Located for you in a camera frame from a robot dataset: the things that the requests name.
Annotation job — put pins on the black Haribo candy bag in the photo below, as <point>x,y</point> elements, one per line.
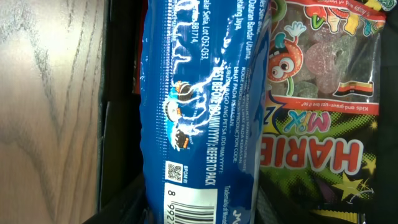
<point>318,152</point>

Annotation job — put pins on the blue Oreo snack pack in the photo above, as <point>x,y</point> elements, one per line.
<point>203,91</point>

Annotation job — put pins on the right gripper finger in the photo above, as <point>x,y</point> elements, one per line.
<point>129,207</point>

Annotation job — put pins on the dark green gift box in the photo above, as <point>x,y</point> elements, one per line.
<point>121,155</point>

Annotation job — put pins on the red Hacks candy bag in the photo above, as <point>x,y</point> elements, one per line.
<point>139,33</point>

